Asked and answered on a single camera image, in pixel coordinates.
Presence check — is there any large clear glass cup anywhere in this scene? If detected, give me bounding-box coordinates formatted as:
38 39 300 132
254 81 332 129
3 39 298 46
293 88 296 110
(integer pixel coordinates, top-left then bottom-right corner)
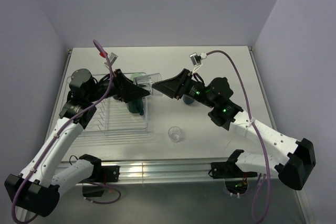
131 73 163 96

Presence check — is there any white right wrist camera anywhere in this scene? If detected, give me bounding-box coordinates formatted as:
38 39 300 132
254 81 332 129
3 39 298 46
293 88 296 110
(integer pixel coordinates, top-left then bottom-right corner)
189 52 207 73

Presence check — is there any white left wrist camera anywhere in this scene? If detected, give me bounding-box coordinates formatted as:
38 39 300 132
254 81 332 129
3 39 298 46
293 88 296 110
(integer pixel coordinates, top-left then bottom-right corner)
99 52 118 68

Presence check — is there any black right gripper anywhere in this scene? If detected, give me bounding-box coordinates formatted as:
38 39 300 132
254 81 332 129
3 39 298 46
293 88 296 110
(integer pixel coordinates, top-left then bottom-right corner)
152 68 216 109

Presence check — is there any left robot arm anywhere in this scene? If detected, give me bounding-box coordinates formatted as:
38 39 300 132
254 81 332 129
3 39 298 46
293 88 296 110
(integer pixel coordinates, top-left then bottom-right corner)
4 69 150 222

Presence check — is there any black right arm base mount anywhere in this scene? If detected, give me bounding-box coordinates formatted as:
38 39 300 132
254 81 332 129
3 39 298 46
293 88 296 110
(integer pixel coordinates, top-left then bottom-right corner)
208 162 258 179

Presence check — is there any dark blue mug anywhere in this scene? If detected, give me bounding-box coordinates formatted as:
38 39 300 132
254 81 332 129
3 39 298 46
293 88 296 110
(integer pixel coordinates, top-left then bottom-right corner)
183 96 195 105

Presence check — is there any light green plastic cup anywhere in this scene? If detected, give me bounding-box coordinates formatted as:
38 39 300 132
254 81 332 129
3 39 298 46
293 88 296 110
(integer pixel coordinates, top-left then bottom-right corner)
131 72 145 79

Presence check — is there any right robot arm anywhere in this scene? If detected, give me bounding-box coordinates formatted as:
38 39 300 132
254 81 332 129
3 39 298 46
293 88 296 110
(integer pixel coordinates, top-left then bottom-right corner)
152 69 316 190

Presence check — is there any clear wire dish rack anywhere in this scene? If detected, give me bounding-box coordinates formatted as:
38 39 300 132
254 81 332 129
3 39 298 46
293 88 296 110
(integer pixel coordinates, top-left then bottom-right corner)
59 69 148 135

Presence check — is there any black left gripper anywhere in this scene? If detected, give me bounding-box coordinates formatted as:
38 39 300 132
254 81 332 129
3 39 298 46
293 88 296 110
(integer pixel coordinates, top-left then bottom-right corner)
87 69 149 103

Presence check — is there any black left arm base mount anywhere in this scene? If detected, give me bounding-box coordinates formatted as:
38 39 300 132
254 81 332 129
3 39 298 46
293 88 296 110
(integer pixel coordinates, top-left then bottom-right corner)
82 165 120 198

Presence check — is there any dark green mug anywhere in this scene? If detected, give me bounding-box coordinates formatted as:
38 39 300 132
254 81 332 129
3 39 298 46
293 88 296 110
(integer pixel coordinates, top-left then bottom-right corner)
127 98 144 116

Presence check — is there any small clear glass cup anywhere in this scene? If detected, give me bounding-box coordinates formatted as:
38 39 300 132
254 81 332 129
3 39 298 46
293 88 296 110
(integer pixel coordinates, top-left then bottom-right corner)
168 126 184 143

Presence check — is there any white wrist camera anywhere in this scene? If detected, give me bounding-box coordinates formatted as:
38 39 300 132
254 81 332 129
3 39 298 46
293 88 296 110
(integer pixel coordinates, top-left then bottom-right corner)
99 52 118 68
189 52 207 73

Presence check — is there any aluminium rail frame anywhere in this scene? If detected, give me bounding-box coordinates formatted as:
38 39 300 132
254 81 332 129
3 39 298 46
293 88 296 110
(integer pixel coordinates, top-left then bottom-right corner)
26 159 316 224

